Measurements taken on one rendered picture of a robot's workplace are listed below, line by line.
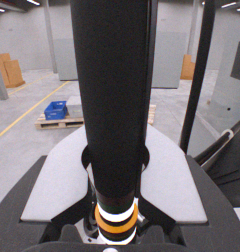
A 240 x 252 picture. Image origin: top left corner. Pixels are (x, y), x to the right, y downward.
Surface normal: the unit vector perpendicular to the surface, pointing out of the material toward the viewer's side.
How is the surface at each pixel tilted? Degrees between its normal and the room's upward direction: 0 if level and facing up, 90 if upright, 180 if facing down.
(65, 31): 90
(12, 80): 90
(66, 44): 90
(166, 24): 90
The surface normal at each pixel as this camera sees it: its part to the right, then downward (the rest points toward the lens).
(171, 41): 0.00, 0.51
